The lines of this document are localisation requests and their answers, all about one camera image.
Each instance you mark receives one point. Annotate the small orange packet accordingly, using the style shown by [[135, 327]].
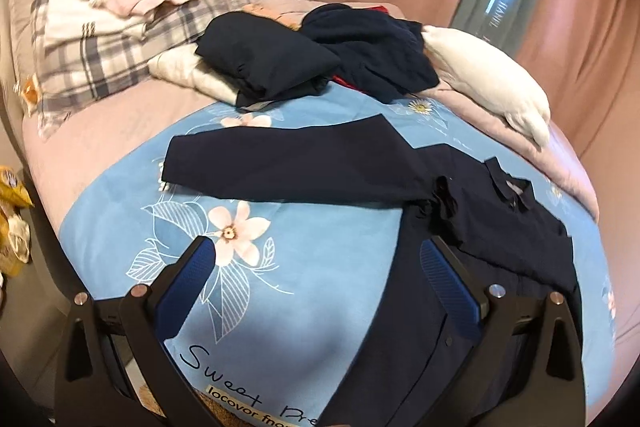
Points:
[[30, 93]]

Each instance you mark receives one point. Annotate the yellow snack bag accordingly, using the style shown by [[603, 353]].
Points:
[[14, 187], [15, 242]]

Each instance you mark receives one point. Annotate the pink quilt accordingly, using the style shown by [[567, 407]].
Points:
[[565, 167]]

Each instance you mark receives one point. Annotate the red cloth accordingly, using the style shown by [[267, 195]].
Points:
[[346, 82]]

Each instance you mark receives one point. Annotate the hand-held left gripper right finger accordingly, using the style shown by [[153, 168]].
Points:
[[450, 292]]

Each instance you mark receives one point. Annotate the navy collared shirt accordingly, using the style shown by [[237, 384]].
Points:
[[325, 162]]

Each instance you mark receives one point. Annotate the blue floral blanket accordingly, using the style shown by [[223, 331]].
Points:
[[310, 257]]

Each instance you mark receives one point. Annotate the white quilted jacket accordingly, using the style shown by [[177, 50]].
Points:
[[190, 73]]

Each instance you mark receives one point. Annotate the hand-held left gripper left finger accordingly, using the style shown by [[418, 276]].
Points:
[[185, 288]]

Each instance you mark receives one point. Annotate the crumpled navy garment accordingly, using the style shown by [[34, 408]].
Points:
[[380, 52]]

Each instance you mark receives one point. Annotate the folded dark navy garment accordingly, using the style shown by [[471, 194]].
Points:
[[260, 52]]

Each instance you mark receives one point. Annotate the white plush pillow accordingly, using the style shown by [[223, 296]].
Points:
[[490, 77]]

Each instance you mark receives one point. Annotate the grey plaid bedding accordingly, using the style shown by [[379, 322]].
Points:
[[100, 57]]

